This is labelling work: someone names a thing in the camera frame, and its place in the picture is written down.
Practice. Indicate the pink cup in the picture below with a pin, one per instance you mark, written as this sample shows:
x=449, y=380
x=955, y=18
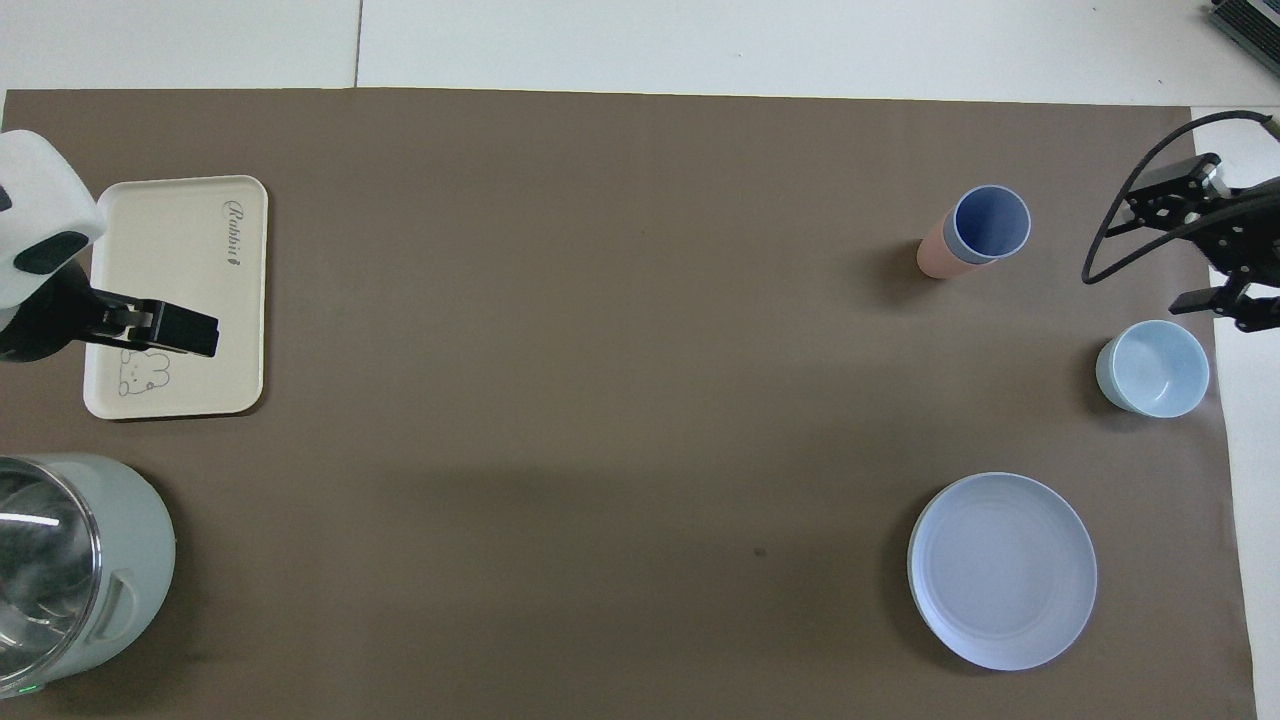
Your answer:
x=935, y=258

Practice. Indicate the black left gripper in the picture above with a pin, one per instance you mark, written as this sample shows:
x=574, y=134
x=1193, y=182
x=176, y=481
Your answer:
x=55, y=320

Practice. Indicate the blue round plate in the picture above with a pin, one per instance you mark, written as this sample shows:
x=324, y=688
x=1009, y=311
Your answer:
x=1002, y=570

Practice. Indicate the brown table mat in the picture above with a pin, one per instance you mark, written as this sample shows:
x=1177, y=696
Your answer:
x=640, y=400

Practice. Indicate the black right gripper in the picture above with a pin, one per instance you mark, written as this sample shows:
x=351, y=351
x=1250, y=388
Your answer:
x=1250, y=235

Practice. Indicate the light blue bowl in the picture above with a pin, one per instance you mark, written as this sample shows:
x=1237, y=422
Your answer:
x=1155, y=368

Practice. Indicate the blue ribbed cup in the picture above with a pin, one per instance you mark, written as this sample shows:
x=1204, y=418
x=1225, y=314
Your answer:
x=990, y=222

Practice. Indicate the grey device with vents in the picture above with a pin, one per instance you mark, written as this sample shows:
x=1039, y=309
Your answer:
x=1250, y=28

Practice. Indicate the glass pot lid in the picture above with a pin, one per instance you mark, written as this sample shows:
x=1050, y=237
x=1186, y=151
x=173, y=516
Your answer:
x=45, y=570

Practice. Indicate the pale green cooking pot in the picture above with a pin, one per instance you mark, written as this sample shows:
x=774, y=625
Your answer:
x=135, y=560

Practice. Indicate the cream rabbit print tray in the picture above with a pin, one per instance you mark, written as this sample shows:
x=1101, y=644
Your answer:
x=180, y=270

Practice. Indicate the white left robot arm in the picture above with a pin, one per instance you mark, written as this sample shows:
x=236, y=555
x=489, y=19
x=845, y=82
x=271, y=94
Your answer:
x=40, y=190

